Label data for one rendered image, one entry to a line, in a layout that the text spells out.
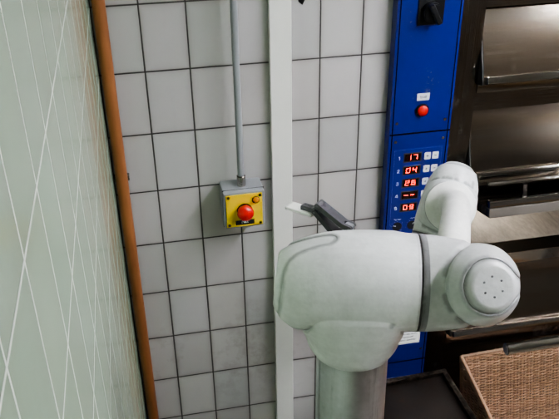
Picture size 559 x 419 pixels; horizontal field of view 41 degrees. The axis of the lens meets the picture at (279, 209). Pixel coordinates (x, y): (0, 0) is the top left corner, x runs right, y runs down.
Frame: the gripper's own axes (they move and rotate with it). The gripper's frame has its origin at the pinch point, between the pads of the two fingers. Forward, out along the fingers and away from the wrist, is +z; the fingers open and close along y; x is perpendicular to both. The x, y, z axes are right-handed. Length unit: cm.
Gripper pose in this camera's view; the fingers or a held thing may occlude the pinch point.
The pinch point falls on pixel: (293, 232)
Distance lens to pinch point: 170.6
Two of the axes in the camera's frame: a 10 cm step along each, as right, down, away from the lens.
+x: 5.5, -4.3, 7.2
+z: -8.4, -2.6, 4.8
